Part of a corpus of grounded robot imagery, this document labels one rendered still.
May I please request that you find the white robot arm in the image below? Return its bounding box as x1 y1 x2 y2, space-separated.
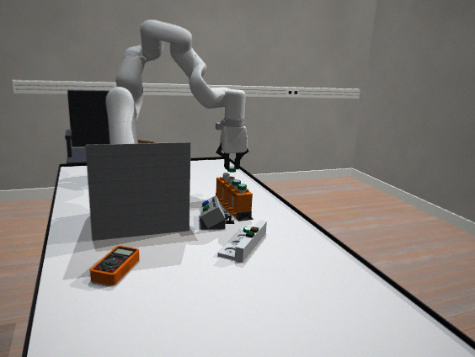
106 20 246 144

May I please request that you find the orange handheld multimeter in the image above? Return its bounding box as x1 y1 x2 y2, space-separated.
90 246 139 285

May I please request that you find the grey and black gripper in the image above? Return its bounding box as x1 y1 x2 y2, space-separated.
216 125 248 170

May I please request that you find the dark grey angle bracket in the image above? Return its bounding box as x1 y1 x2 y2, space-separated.
237 211 253 221

